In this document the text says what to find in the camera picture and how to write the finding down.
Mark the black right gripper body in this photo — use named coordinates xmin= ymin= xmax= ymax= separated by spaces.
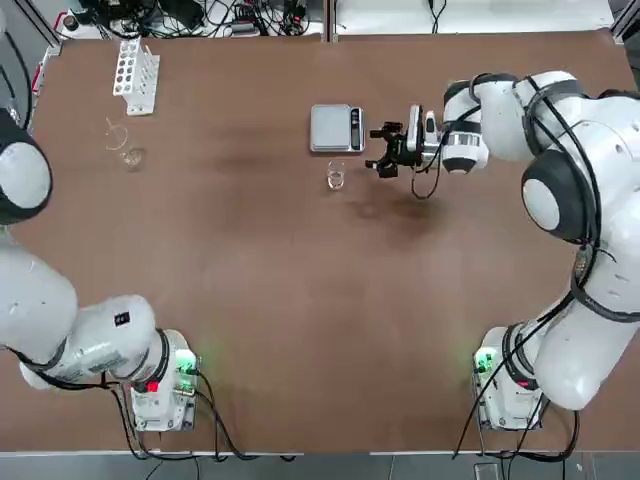
xmin=394 ymin=124 xmax=419 ymax=169

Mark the small glass beaker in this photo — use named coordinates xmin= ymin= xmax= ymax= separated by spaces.
xmin=325 ymin=159 xmax=348 ymax=192

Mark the silver digital balance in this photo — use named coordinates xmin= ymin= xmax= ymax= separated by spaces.
xmin=308 ymin=103 xmax=368 ymax=155

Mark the white test tube rack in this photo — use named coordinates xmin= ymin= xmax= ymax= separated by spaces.
xmin=110 ymin=38 xmax=162 ymax=118

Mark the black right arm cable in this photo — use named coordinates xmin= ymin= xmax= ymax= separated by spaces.
xmin=410 ymin=74 xmax=619 ymax=461

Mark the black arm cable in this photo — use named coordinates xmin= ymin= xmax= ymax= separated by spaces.
xmin=410 ymin=74 xmax=619 ymax=461
xmin=0 ymin=24 xmax=35 ymax=132

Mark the aluminium corner frame post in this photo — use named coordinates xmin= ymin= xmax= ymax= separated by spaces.
xmin=37 ymin=0 xmax=65 ymax=55

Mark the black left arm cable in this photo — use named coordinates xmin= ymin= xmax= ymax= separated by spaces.
xmin=0 ymin=24 xmax=35 ymax=132

